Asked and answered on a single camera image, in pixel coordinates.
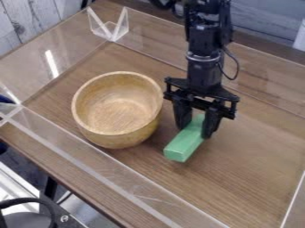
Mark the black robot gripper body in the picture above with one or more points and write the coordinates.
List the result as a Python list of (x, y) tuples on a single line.
[(201, 88)]

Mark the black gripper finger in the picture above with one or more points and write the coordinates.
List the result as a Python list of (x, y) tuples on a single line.
[(182, 113), (210, 123)]

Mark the green rectangular block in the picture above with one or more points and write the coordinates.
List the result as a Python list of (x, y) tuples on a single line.
[(186, 142)]

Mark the brown wooden bowl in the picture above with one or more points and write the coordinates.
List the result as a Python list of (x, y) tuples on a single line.
[(117, 108)]

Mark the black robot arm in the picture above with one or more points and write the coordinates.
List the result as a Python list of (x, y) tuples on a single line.
[(208, 25)]

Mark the black table leg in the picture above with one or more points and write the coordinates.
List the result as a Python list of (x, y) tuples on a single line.
[(51, 187)]

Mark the blue object at left edge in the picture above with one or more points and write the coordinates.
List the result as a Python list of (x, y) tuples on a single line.
[(6, 99)]

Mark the clear acrylic corner bracket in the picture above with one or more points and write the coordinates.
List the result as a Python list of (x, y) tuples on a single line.
[(109, 30)]

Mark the clear acrylic front wall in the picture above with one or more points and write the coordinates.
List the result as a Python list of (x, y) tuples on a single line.
[(152, 191)]

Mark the black metal bracket with screw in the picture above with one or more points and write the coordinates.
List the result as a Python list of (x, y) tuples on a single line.
[(66, 220)]

